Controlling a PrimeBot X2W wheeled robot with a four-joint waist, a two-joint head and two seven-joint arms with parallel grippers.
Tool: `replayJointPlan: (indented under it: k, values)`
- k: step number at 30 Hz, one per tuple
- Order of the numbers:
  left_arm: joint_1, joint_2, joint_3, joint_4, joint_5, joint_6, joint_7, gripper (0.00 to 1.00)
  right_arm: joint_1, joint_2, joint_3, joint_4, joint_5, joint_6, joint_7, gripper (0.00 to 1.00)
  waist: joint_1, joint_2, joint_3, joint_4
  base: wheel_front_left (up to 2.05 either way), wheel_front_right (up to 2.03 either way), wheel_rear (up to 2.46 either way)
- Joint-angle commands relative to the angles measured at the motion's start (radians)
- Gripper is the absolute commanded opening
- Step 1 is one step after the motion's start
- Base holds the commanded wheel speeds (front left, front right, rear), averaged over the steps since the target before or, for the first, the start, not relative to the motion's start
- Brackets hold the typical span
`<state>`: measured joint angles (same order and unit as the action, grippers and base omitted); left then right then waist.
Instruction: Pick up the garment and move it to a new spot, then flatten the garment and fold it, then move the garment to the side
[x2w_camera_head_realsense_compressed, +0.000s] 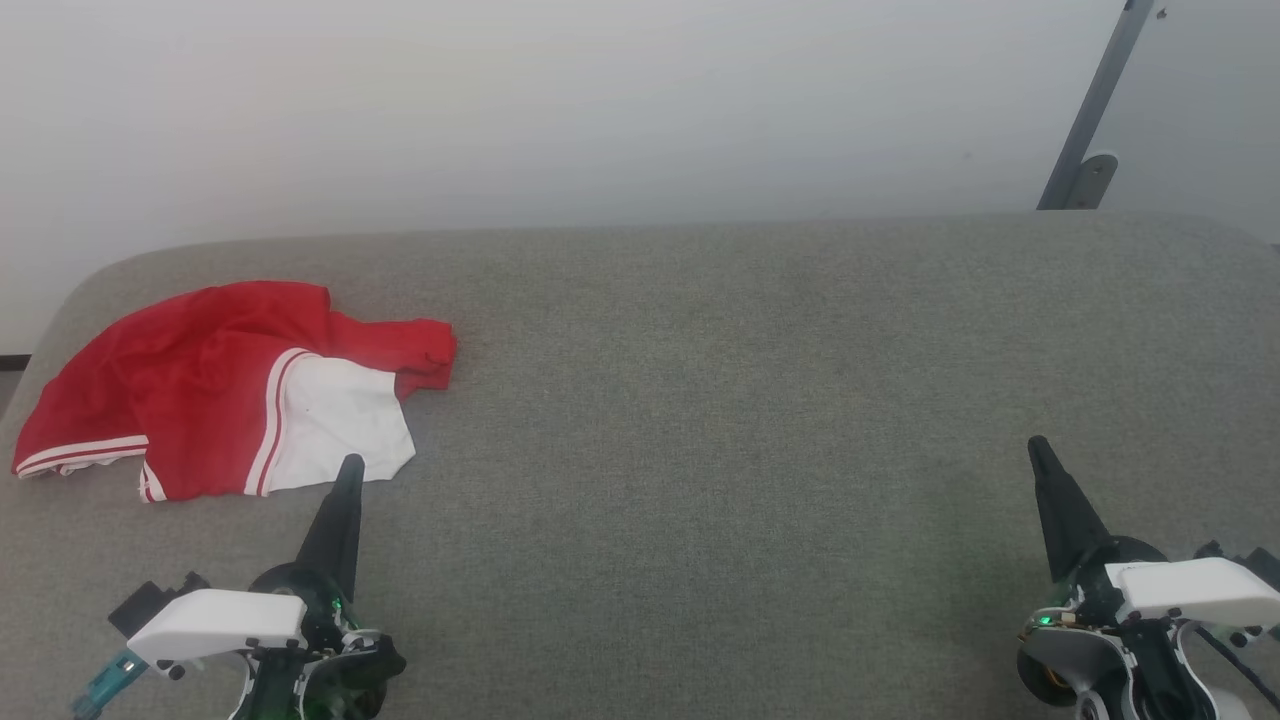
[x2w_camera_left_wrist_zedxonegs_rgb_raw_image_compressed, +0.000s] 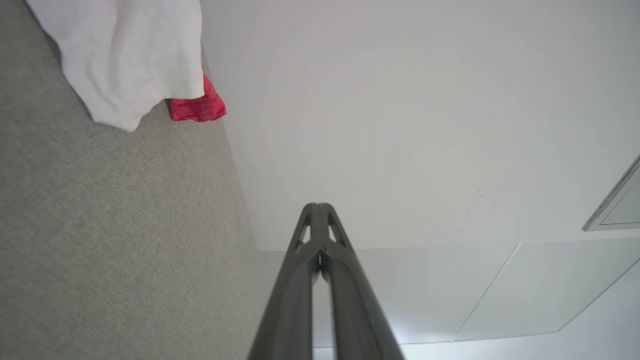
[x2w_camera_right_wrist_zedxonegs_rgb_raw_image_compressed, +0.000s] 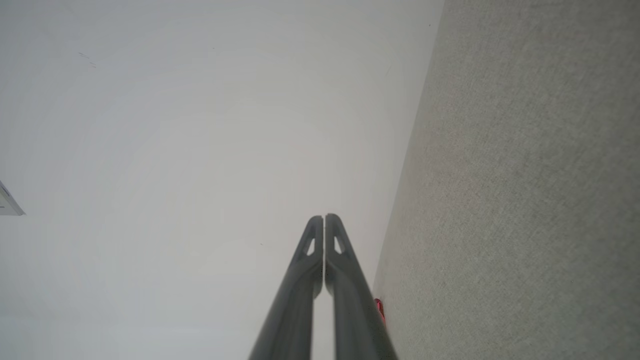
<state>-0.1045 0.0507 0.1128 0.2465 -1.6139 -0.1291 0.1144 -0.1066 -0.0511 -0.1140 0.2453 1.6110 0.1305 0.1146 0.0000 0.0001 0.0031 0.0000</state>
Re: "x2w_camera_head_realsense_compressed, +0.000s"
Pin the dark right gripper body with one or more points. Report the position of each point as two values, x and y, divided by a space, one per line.
1150 670

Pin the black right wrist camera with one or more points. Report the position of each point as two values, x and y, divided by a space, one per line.
1262 565

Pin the grey metal stand pole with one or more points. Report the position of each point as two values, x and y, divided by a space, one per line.
1097 100

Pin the red and white shirt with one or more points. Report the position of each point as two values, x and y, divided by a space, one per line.
200 380

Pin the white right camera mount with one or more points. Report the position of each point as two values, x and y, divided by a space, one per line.
1190 590

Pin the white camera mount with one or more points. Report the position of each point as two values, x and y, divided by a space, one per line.
1190 590
220 620

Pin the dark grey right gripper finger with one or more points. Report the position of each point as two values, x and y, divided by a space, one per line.
1065 520

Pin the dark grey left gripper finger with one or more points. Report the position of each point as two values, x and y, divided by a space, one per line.
338 540

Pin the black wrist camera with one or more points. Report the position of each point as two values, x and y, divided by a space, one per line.
145 605
1262 565

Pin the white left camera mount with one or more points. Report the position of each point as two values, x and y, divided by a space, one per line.
220 620

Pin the grey metal stand bracket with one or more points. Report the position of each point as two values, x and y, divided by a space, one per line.
1095 180

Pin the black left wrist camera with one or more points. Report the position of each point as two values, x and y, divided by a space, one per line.
145 605

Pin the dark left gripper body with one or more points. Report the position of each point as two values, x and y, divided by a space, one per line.
340 680

